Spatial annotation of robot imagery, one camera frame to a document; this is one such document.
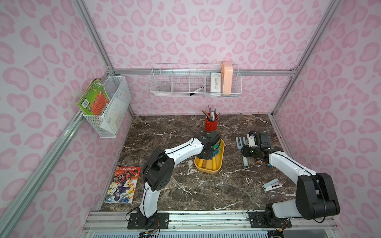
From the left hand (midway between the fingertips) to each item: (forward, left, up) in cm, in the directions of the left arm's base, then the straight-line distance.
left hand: (206, 153), depth 91 cm
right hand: (+3, -23, +2) cm, 23 cm away
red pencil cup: (+23, -4, +2) cm, 23 cm away
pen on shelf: (+35, +4, +21) cm, 41 cm away
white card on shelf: (+33, -5, +27) cm, 43 cm away
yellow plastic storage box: (-6, -4, -4) cm, 8 cm away
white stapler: (-18, -36, -4) cm, 40 cm away
